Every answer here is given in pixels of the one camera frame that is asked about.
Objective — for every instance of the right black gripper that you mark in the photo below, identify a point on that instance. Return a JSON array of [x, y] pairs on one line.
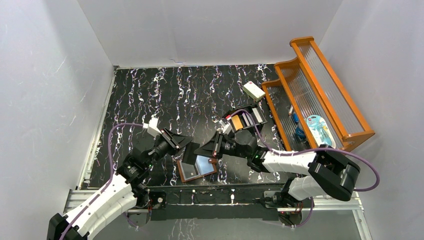
[[213, 147]]

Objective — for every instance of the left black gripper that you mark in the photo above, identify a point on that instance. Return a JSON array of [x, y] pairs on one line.
[[171, 139]]

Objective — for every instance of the orange leather card holder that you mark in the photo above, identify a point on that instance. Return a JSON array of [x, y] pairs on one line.
[[202, 166]]

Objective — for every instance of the gold credit card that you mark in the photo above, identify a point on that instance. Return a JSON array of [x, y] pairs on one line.
[[236, 123]]

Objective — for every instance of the black card tray box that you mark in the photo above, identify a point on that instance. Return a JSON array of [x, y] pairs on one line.
[[245, 117]]

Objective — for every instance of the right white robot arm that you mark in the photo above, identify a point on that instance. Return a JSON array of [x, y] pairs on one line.
[[323, 171]]

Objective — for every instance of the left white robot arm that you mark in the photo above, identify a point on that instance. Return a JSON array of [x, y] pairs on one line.
[[125, 190]]

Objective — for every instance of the stack of white cards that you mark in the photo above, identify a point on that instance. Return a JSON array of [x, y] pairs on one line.
[[256, 115]]

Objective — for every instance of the white rectangular box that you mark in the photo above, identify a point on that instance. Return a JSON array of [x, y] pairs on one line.
[[253, 91]]

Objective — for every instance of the blue item on shelf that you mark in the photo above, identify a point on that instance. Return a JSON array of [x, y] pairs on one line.
[[298, 129]]

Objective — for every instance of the small pen on shelf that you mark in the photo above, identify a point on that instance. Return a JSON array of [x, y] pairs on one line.
[[290, 111]]

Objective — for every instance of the orange wooden shelf rack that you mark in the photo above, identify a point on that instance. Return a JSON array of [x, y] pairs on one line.
[[309, 83]]

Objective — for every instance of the blue blister pack item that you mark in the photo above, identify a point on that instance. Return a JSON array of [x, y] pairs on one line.
[[320, 131]]

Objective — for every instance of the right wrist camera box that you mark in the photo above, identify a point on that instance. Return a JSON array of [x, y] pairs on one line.
[[225, 126]]

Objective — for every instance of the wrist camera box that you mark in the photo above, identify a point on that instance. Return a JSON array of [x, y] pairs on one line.
[[225, 126], [152, 127]]

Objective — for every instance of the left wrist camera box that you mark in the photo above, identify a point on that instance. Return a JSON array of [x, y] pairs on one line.
[[152, 127]]

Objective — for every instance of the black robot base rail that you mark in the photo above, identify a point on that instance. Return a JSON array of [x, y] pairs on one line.
[[268, 202]]

